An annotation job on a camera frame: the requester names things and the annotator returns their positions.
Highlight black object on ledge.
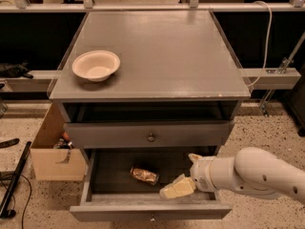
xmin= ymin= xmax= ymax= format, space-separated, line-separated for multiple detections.
xmin=0 ymin=62 xmax=32 ymax=79

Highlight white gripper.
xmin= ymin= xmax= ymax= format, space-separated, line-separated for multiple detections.
xmin=159 ymin=154 xmax=215 ymax=199

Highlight cardboard box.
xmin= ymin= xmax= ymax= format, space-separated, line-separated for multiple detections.
xmin=30 ymin=104 xmax=87 ymax=181

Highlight closed grey top drawer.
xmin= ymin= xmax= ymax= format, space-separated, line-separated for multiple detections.
xmin=64 ymin=121 xmax=234 ymax=149

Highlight black pole on floor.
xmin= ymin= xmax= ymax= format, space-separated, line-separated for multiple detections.
xmin=0 ymin=141 xmax=31 ymax=219

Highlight white cable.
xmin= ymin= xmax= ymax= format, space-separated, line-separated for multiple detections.
xmin=246 ymin=0 xmax=275 ymax=88

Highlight white paper bowl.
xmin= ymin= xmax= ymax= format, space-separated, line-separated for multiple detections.
xmin=72 ymin=51 xmax=120 ymax=82

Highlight grey wooden drawer cabinet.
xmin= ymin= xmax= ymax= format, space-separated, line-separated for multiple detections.
xmin=47 ymin=9 xmax=253 ymax=155

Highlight items inside cardboard box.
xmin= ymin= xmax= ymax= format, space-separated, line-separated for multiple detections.
xmin=53 ymin=132 xmax=74 ymax=149

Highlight black tool on floor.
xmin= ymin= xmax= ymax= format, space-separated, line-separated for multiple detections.
xmin=0 ymin=138 xmax=20 ymax=149

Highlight open grey middle drawer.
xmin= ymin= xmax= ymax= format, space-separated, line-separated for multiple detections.
xmin=70 ymin=147 xmax=232 ymax=221

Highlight orange soda can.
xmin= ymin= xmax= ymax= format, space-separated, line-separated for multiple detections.
xmin=131 ymin=167 xmax=159 ymax=186

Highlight black cable on floor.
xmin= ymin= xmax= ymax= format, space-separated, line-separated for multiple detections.
xmin=0 ymin=172 xmax=33 ymax=229

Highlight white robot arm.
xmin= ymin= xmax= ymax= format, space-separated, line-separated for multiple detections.
xmin=159 ymin=147 xmax=305 ymax=204

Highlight metal rail frame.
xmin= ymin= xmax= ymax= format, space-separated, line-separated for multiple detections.
xmin=0 ymin=0 xmax=305 ymax=12

